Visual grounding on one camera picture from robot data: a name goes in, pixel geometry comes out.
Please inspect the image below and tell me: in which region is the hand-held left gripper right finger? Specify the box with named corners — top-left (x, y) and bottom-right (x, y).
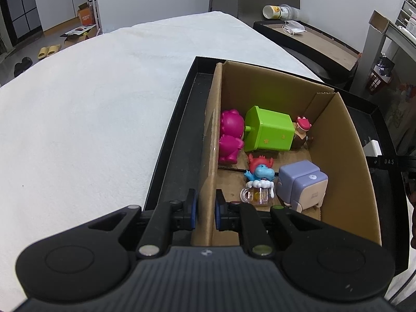
top-left (214, 190), bottom-right (326, 258)

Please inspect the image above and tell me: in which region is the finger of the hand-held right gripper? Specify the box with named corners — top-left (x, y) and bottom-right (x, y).
top-left (367, 156), bottom-right (416, 171)

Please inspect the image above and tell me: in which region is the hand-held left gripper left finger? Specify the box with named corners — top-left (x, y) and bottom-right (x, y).
top-left (88, 188), bottom-right (199, 259)

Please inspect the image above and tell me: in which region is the brown cardboard box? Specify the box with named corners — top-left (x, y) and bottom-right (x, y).
top-left (190, 60), bottom-right (382, 248)

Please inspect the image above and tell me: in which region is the blue troll figure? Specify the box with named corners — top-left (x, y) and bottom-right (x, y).
top-left (240, 154), bottom-right (277, 207)

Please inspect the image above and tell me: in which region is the black tray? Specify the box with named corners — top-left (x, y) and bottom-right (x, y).
top-left (143, 56), bottom-right (408, 277)

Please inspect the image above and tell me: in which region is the purple cube toy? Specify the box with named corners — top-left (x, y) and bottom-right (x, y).
top-left (276, 161), bottom-right (329, 212)

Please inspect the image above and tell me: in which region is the brown-haired toy figure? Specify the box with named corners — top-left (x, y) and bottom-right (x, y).
top-left (292, 116), bottom-right (314, 148)

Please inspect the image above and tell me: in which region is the green cube toy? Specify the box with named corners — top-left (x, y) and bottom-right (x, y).
top-left (244, 106), bottom-right (296, 153)

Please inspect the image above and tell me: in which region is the pink toy figure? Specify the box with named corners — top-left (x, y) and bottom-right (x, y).
top-left (218, 109), bottom-right (245, 165)

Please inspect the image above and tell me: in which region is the orange basket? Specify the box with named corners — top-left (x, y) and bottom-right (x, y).
top-left (367, 68), bottom-right (391, 95)

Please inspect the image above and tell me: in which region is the grey desk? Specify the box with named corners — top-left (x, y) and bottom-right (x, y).
top-left (349, 10), bottom-right (416, 105)

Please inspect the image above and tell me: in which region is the dark side table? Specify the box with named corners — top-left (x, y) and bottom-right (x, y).
top-left (253, 20), bottom-right (361, 92)

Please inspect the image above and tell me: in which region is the white face mask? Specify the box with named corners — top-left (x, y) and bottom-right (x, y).
top-left (282, 20), bottom-right (308, 35)

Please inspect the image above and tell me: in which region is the clear cup with yellow print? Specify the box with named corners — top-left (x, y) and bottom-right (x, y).
top-left (263, 4), bottom-right (301, 20)

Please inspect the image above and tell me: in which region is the open cardboard box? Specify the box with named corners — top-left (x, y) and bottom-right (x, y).
top-left (63, 25), bottom-right (98, 46)

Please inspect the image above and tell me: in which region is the pair of yellow slippers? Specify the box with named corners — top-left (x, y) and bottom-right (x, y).
top-left (38, 44), bottom-right (62, 60)

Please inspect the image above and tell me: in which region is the orange carton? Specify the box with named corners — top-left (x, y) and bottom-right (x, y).
top-left (77, 3), bottom-right (97, 26)

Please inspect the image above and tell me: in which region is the pair of black shoes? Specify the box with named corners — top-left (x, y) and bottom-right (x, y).
top-left (14, 57), bottom-right (33, 77)

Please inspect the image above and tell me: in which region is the white cabinet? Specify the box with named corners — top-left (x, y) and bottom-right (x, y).
top-left (34, 0), bottom-right (82, 33)

